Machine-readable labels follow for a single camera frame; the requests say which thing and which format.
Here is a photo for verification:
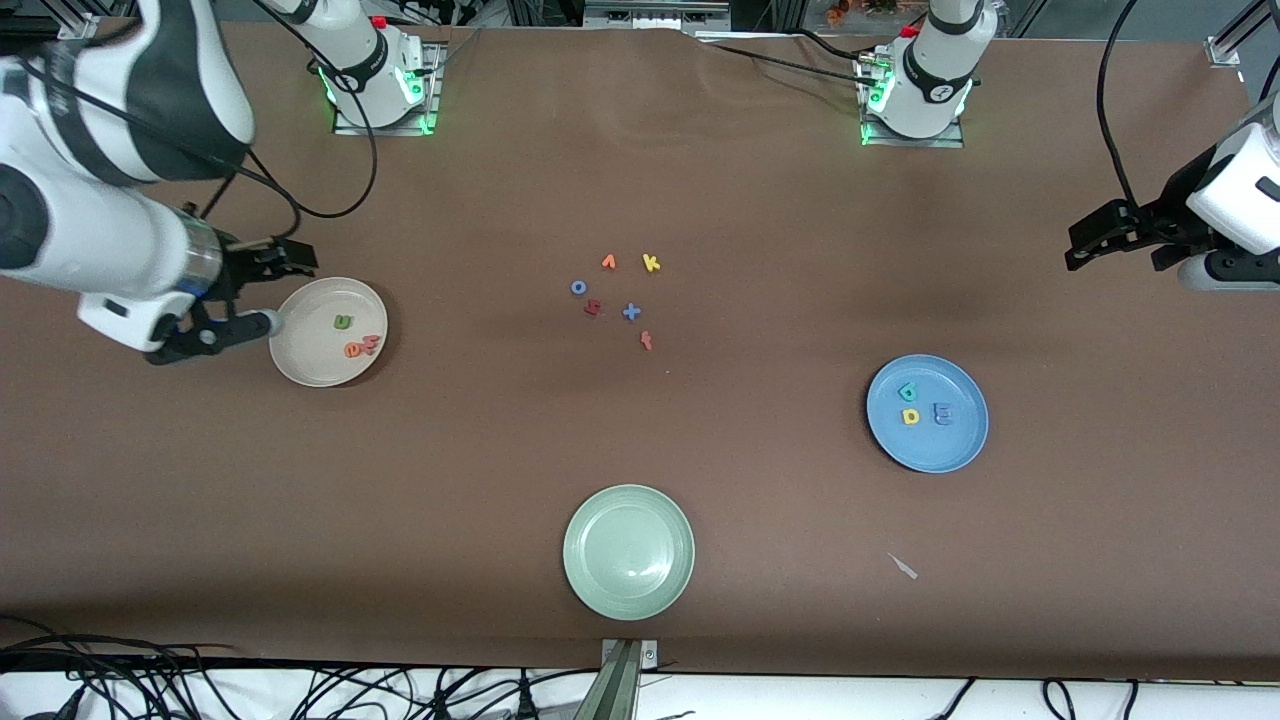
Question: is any beige brown plate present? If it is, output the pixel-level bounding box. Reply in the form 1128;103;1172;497
268;276;389;388

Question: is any pale green plate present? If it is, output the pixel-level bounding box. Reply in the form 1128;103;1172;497
562;484;696;622

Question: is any thin black table cable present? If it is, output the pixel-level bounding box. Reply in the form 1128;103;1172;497
790;28;883;63
700;38;867;85

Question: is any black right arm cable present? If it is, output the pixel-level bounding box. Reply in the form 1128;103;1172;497
0;0;379;241

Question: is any black floor cable tangle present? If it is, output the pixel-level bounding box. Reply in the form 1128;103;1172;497
0;615;601;720

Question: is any metal table clamp bracket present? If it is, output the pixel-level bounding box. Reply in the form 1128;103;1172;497
600;638;659;720

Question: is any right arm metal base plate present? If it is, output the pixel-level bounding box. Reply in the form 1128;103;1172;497
332;40;442;137

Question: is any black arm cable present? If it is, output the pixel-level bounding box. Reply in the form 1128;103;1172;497
0;0;379;241
1096;0;1166;211

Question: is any blue plastic plate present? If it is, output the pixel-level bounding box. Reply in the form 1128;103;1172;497
865;353;990;474

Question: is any brown table cover sheet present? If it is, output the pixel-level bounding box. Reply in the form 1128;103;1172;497
0;15;1280;681

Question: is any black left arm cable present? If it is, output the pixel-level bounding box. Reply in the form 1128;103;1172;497
1096;0;1166;211

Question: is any grey metal frame box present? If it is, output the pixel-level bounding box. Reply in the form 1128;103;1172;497
585;0;731;31

